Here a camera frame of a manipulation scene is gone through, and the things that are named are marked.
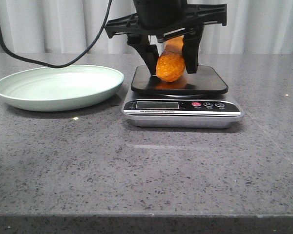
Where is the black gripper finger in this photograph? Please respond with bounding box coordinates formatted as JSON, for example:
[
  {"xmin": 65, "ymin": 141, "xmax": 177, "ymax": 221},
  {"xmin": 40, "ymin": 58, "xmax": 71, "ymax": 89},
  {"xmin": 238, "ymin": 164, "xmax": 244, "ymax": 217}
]
[
  {"xmin": 127, "ymin": 34, "xmax": 159, "ymax": 75},
  {"xmin": 182, "ymin": 26, "xmax": 204, "ymax": 74}
]

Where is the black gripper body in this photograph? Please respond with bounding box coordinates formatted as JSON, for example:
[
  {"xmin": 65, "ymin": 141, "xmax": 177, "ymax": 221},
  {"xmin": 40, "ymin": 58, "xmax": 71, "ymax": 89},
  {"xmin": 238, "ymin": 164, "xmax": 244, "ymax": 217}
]
[{"xmin": 105, "ymin": 0, "xmax": 227, "ymax": 43}]

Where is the orange corn cob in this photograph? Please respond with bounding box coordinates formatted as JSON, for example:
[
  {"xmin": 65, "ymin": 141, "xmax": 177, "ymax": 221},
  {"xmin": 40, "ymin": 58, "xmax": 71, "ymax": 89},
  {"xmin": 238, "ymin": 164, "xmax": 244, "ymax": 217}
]
[{"xmin": 156, "ymin": 36, "xmax": 185, "ymax": 82}]

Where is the black silver kitchen scale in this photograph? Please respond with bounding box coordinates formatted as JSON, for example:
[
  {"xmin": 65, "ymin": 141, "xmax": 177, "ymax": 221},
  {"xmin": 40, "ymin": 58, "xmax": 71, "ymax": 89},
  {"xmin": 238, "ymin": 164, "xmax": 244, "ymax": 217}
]
[{"xmin": 122, "ymin": 65, "xmax": 245, "ymax": 129}]

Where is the pale green plate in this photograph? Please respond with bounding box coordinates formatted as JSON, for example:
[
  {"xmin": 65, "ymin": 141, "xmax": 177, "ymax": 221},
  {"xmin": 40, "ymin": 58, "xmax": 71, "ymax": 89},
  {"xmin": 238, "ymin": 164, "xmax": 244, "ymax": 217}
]
[{"xmin": 0, "ymin": 65, "xmax": 125, "ymax": 112}]

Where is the white pleated curtain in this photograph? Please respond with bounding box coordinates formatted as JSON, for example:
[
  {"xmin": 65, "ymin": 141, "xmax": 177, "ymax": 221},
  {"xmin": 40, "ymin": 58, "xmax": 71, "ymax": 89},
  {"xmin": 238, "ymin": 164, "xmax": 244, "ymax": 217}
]
[{"xmin": 0, "ymin": 0, "xmax": 293, "ymax": 54}]

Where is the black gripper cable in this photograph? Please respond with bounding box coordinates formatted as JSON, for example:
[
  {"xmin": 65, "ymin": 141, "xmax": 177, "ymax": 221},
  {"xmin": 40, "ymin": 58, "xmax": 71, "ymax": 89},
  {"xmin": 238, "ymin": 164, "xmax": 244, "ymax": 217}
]
[{"xmin": 0, "ymin": 0, "xmax": 113, "ymax": 69}]

